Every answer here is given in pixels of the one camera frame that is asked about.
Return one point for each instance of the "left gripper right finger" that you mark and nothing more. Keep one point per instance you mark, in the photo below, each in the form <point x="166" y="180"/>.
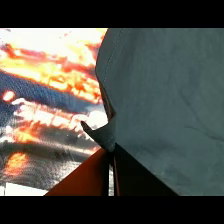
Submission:
<point x="136" y="176"/>

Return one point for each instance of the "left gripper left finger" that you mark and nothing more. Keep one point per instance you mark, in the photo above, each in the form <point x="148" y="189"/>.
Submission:
<point x="86" y="180"/>

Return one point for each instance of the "dark blue garment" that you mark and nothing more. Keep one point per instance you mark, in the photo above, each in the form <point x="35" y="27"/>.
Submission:
<point x="166" y="100"/>

